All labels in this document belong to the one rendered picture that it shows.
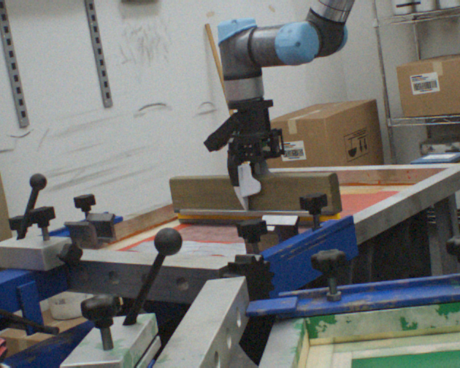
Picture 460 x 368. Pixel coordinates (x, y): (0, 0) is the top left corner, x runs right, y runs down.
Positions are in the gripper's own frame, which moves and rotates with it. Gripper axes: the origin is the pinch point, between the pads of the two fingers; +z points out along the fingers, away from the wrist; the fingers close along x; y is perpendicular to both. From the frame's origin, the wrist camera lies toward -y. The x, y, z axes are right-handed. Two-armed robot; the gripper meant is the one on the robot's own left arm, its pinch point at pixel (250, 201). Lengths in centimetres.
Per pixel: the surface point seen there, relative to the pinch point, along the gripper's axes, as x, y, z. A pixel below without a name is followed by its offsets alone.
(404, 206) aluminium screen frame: 5.6, 30.8, 1.3
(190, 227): -3.3, -14.0, 5.3
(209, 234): -7.9, -4.8, 5.0
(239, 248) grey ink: -17.1, 10.4, 3.9
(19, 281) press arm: -60, 4, -3
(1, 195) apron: 76, -191, 24
